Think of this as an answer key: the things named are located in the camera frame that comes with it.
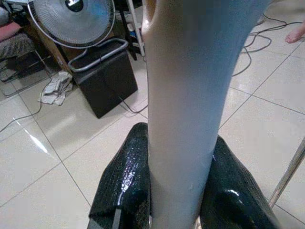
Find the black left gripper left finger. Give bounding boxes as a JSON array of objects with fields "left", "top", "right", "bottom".
[{"left": 88, "top": 122, "right": 152, "bottom": 229}]

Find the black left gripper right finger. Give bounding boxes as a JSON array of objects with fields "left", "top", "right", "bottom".
[{"left": 199, "top": 135, "right": 284, "bottom": 229}]

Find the grey electric floor fan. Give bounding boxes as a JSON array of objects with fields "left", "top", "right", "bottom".
[{"left": 27, "top": 0, "right": 129, "bottom": 73}]

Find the shiny metal pole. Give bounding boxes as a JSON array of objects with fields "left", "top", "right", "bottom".
[{"left": 268, "top": 136, "right": 305, "bottom": 208}]

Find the black storage box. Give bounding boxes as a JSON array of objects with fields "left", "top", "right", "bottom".
[{"left": 72, "top": 51, "right": 139, "bottom": 119}]

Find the crumpled grey white cloth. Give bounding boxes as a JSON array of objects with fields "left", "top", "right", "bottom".
[{"left": 38, "top": 71, "right": 73, "bottom": 107}]

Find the person's bare foot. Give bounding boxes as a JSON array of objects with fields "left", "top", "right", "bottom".
[{"left": 285, "top": 23, "right": 305, "bottom": 44}]

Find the patterned cushioned seat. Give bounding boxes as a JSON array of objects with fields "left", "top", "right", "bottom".
[{"left": 0, "top": 33, "right": 36, "bottom": 60}]

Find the pink cushion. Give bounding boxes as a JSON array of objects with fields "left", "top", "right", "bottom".
[{"left": 0, "top": 22, "right": 22, "bottom": 41}]

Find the grey floor cable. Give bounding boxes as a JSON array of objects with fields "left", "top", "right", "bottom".
[{"left": 0, "top": 82, "right": 52, "bottom": 133}]

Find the black floor cable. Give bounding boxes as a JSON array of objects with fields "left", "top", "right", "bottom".
[{"left": 232, "top": 12, "right": 305, "bottom": 77}]

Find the white rack frame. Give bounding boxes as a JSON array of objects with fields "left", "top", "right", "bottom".
[{"left": 126, "top": 0, "right": 146, "bottom": 57}]

